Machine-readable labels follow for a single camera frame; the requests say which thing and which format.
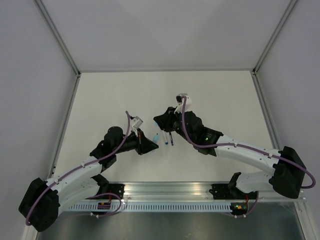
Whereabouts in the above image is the left aluminium frame post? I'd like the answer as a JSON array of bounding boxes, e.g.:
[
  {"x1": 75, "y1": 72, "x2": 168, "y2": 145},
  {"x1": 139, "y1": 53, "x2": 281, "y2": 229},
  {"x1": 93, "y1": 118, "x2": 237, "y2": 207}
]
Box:
[{"x1": 33, "y1": 0, "x2": 81, "y2": 76}]

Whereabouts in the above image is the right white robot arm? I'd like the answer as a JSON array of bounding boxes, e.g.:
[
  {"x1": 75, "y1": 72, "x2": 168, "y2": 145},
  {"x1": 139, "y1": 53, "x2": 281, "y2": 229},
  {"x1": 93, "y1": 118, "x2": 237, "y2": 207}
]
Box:
[{"x1": 153, "y1": 107, "x2": 307, "y2": 199}]

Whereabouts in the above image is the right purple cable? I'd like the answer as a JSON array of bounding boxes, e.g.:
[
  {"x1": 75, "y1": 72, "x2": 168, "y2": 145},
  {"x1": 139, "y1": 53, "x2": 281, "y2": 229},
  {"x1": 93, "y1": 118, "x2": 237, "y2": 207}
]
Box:
[{"x1": 179, "y1": 97, "x2": 316, "y2": 189}]

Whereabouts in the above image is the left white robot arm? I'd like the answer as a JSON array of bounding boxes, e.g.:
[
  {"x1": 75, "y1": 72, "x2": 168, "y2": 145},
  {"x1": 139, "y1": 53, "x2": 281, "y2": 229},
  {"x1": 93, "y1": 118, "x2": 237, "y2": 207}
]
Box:
[{"x1": 18, "y1": 126, "x2": 159, "y2": 232}]

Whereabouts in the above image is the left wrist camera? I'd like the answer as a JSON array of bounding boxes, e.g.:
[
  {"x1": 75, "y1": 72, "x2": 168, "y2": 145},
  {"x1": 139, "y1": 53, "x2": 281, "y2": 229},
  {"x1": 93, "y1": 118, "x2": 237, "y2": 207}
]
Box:
[{"x1": 130, "y1": 116, "x2": 143, "y2": 136}]

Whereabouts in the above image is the aluminium mounting rail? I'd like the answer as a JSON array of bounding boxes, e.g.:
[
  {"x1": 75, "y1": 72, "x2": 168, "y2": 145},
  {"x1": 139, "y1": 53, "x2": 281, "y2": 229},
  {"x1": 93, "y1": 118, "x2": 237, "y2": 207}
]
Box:
[{"x1": 74, "y1": 181, "x2": 307, "y2": 201}]

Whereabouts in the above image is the purple cable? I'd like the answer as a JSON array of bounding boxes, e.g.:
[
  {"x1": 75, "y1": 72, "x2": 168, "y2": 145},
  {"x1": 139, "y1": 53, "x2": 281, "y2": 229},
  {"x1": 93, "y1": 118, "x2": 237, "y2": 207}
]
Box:
[
  {"x1": 24, "y1": 111, "x2": 137, "y2": 226},
  {"x1": 179, "y1": 97, "x2": 316, "y2": 189}
]

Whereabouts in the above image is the right aluminium frame post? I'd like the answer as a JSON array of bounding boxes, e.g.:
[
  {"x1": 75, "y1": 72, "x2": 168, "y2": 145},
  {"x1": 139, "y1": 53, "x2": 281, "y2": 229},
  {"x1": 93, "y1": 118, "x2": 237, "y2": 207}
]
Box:
[{"x1": 251, "y1": 0, "x2": 300, "y2": 76}]

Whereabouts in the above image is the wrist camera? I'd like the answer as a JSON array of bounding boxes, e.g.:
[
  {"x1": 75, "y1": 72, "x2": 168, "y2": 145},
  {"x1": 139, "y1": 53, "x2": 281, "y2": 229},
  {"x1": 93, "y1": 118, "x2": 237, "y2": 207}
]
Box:
[
  {"x1": 174, "y1": 93, "x2": 192, "y2": 114},
  {"x1": 130, "y1": 116, "x2": 143, "y2": 136}
]

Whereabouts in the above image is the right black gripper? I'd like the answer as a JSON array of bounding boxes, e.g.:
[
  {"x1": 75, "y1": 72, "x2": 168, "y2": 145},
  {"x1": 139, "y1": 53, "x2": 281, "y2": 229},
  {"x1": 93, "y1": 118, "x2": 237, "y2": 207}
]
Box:
[{"x1": 154, "y1": 106, "x2": 195, "y2": 145}]

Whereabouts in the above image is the purple ink pen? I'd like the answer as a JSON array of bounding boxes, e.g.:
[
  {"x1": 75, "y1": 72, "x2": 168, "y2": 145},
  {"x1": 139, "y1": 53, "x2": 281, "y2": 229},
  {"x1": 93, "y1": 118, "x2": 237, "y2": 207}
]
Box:
[{"x1": 169, "y1": 132, "x2": 174, "y2": 146}]

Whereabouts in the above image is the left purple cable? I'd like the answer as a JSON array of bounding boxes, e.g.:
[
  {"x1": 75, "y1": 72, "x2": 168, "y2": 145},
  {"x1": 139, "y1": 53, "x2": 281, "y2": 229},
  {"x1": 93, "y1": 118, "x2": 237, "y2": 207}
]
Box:
[{"x1": 24, "y1": 111, "x2": 137, "y2": 226}]

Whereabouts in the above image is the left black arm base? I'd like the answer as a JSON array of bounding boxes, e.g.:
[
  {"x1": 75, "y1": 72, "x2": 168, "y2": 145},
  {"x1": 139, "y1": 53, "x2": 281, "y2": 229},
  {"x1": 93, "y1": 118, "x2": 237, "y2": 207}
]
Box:
[{"x1": 90, "y1": 174, "x2": 125, "y2": 201}]

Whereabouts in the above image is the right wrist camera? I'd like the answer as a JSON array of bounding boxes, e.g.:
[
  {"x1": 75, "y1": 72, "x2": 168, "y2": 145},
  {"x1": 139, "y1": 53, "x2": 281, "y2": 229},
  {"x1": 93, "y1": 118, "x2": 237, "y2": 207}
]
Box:
[{"x1": 174, "y1": 93, "x2": 192, "y2": 114}]

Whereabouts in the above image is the white slotted cable duct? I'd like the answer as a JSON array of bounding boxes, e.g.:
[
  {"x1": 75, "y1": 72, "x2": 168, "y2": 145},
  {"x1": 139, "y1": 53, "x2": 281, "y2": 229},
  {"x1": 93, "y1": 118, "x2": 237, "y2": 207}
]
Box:
[{"x1": 67, "y1": 201, "x2": 232, "y2": 213}]

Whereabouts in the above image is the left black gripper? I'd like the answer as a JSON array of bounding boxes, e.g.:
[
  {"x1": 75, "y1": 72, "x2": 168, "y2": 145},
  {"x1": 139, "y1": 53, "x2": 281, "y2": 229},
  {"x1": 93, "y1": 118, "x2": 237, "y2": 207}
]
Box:
[{"x1": 113, "y1": 128, "x2": 159, "y2": 156}]

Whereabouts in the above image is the aluminium frame post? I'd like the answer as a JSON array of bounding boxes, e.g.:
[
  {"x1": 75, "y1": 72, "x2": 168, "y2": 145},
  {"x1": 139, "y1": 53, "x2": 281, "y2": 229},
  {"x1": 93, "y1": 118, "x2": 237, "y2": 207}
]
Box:
[
  {"x1": 33, "y1": 0, "x2": 81, "y2": 76},
  {"x1": 251, "y1": 0, "x2": 300, "y2": 76}
]

